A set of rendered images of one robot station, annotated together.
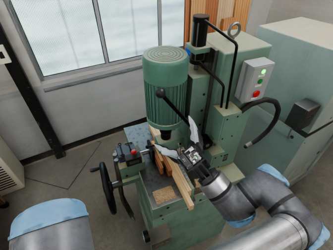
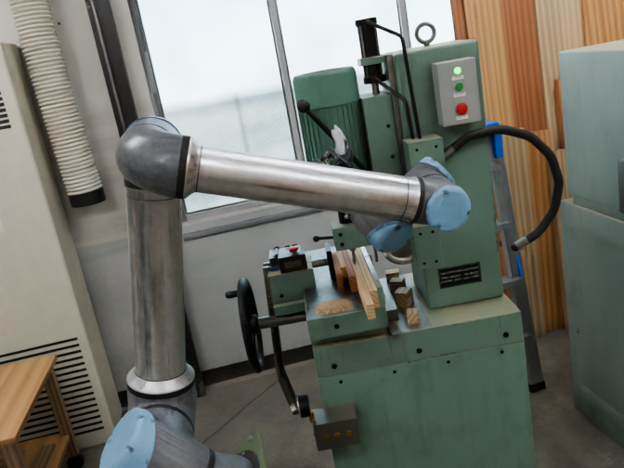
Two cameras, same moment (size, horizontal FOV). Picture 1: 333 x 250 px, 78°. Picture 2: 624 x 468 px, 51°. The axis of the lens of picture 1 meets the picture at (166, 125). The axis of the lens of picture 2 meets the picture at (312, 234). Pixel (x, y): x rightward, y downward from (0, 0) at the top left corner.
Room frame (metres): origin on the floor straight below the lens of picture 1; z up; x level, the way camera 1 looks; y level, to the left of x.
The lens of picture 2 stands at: (-1.02, -0.57, 1.58)
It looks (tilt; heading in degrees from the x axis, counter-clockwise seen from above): 16 degrees down; 22
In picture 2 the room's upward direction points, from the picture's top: 10 degrees counter-clockwise
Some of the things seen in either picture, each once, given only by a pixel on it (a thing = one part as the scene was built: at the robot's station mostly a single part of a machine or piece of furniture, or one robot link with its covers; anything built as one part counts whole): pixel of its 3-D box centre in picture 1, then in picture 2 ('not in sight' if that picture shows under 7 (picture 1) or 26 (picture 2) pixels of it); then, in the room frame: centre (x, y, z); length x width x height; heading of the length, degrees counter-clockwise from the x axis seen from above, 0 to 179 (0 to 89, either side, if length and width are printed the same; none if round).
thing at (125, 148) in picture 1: (128, 153); (287, 257); (0.70, 0.20, 0.99); 0.13 x 0.11 x 0.06; 22
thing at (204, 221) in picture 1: (180, 200); (420, 427); (0.78, -0.11, 0.36); 0.58 x 0.45 x 0.71; 112
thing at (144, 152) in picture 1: (145, 152); (320, 262); (0.74, 0.11, 0.95); 0.09 x 0.07 x 0.09; 22
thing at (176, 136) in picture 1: (169, 142); (357, 235); (0.74, -0.02, 1.03); 0.14 x 0.07 x 0.09; 112
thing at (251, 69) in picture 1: (253, 80); (456, 92); (0.73, -0.35, 1.40); 0.10 x 0.06 x 0.16; 112
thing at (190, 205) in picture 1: (167, 159); (357, 273); (0.72, -0.01, 0.92); 0.59 x 0.02 x 0.04; 22
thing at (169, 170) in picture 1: (161, 155); (348, 269); (0.74, 0.03, 0.92); 0.26 x 0.02 x 0.05; 22
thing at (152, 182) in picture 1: (145, 161); (322, 287); (0.74, 0.12, 0.87); 0.61 x 0.30 x 0.06; 22
